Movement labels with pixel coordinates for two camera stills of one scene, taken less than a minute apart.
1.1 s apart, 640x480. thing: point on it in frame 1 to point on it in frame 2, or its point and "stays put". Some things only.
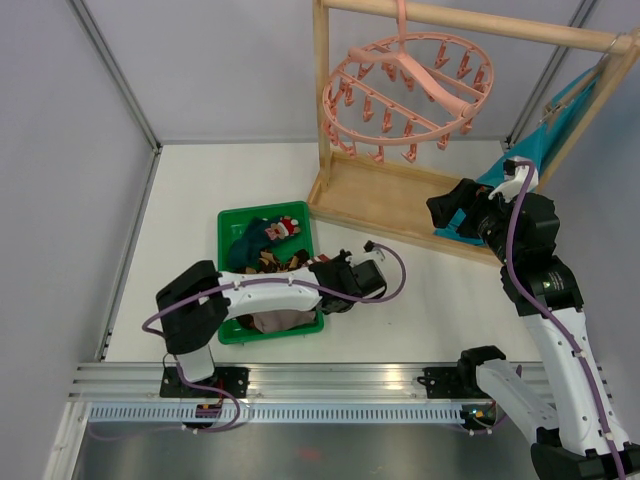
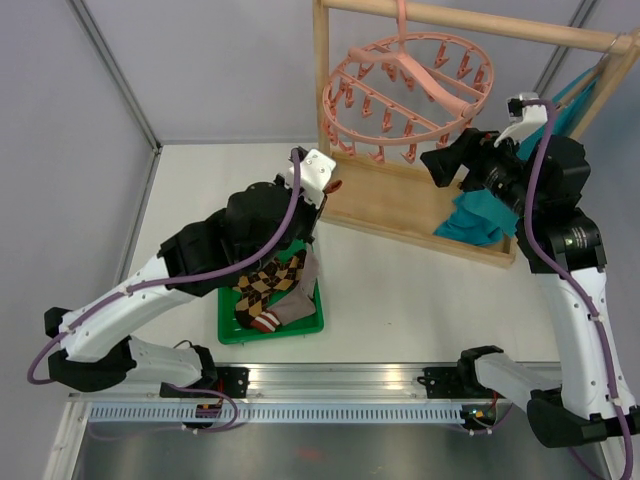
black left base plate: [235, 380] stays put
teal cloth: [538, 149] stays put
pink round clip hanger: [403, 89] stays put
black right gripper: [446, 205] to [445, 162]
